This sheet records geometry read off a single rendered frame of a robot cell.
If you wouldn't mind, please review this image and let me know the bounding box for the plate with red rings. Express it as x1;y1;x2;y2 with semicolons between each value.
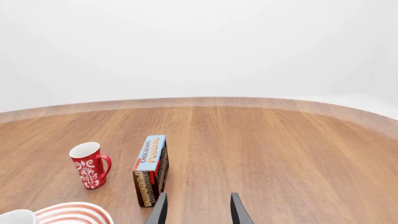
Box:
33;202;114;224

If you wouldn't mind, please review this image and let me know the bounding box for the red patterned mug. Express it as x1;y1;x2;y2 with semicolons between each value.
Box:
68;141;113;190

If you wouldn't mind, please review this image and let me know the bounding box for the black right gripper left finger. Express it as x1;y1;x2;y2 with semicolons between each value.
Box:
143;192;168;224

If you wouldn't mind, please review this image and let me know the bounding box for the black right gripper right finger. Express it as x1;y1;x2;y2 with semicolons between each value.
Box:
230;192;256;224

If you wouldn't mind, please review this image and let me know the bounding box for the chocolate pudding box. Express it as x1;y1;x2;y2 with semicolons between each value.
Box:
132;134;170;208

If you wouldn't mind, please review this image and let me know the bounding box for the white mug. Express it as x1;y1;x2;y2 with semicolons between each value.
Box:
0;209;39;224

